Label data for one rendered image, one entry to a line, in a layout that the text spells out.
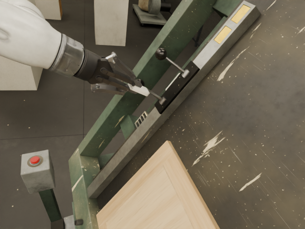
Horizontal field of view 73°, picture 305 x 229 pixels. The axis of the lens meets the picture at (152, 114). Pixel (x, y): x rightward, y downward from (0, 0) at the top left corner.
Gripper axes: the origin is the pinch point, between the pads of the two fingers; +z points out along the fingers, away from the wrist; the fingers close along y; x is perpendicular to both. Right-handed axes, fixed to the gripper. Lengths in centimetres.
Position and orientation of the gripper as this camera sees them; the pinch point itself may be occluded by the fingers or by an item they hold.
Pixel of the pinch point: (139, 88)
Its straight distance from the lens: 65.5
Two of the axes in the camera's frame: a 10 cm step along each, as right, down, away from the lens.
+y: 6.0, -7.1, -3.8
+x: -3.7, -6.6, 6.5
